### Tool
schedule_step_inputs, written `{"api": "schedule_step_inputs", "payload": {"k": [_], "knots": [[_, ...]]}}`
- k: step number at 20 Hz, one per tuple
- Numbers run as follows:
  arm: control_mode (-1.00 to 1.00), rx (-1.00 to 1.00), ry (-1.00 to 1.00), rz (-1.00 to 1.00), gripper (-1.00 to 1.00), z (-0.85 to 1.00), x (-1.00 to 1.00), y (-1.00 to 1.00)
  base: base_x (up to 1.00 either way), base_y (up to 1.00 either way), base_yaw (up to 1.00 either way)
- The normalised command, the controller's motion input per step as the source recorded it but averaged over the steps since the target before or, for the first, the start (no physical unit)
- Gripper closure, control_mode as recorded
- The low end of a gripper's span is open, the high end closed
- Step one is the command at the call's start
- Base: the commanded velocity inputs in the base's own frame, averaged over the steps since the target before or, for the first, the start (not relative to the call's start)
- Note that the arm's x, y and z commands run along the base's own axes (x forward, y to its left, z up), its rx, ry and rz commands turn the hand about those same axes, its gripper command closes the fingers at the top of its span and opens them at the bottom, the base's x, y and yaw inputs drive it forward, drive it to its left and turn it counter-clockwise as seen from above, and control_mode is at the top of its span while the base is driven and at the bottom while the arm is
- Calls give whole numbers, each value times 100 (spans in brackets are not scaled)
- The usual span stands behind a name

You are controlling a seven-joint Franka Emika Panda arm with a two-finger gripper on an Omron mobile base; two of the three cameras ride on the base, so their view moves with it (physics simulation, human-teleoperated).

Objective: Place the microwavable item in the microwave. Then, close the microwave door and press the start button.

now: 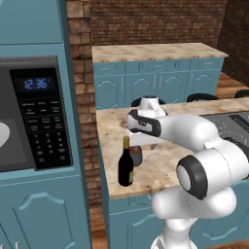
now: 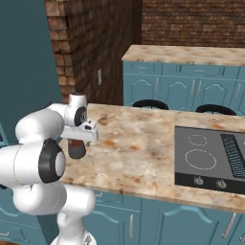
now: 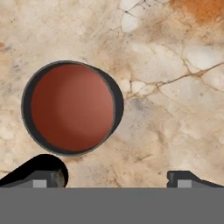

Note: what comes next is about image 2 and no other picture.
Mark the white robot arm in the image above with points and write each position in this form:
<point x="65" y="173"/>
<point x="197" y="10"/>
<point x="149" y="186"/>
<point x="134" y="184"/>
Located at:
<point x="30" y="162"/>

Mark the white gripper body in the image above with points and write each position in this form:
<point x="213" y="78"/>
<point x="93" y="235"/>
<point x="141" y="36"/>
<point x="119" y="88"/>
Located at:
<point x="76" y="135"/>

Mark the blue drawer front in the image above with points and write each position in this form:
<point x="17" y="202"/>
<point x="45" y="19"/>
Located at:
<point x="110" y="197"/>

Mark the grey wall socket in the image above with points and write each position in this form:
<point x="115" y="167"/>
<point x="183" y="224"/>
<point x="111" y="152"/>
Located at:
<point x="99" y="77"/>

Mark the black round stool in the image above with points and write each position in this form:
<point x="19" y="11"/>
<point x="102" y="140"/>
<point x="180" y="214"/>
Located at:
<point x="215" y="109"/>
<point x="150" y="104"/>

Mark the grey black hob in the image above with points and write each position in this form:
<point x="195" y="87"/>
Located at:
<point x="204" y="159"/>

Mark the grey hob knob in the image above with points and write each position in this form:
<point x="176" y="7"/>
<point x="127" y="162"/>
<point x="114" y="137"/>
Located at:
<point x="221" y="183"/>
<point x="198" y="181"/>

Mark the blue arched cupboard door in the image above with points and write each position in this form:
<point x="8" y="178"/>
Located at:
<point x="188" y="225"/>
<point x="110" y="225"/>

